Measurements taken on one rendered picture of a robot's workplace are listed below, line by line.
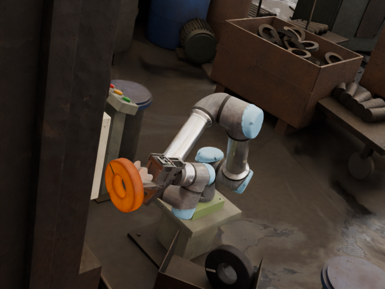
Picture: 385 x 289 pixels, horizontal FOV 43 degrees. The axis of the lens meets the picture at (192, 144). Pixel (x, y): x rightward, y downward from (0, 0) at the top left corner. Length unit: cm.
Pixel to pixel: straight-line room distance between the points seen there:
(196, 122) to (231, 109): 13
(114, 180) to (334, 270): 100
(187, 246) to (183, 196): 73
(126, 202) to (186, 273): 29
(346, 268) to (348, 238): 96
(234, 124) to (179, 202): 36
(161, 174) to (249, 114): 47
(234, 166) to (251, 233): 79
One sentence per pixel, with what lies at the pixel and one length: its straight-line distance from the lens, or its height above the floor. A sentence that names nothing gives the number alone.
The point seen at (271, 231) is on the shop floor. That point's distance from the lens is 278.
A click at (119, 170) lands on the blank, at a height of 88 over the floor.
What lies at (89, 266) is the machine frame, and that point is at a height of 87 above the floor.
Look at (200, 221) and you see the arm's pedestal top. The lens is 219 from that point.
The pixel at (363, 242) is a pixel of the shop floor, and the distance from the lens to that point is 305.
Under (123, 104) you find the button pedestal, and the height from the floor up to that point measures 61.
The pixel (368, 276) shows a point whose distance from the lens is 209.
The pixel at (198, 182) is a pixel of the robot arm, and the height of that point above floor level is 79.
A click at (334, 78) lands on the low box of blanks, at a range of 386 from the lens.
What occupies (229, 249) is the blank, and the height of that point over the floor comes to 75.
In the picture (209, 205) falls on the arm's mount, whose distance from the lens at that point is 221.
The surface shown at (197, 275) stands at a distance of 151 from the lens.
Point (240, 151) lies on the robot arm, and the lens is 190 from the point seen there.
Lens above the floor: 165
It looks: 30 degrees down
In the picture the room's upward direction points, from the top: 15 degrees clockwise
